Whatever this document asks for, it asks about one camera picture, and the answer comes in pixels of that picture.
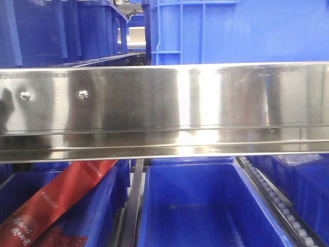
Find lower metal divider rail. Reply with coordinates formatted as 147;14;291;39
119;159;145;247

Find red paper package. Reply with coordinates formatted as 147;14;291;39
1;160;117;246

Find lower middle blue bin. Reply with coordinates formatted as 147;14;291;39
137;163;293;246

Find stainless steel shelf rail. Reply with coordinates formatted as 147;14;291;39
1;62;328;163

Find upper left blue bins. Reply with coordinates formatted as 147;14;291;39
1;1;128;68

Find lower left blue bin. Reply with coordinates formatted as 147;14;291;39
1;160;130;246

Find lower right blue bin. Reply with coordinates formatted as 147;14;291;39
247;154;328;245

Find blue ribbed crate right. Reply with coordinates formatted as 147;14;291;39
149;1;328;65

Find blue bin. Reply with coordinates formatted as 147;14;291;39
137;163;293;246
247;154;328;245
1;160;130;246

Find lower roller track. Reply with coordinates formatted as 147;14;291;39
236;156;325;246

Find rail screw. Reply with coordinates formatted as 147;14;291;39
78;90;89;100
20;91;31;101

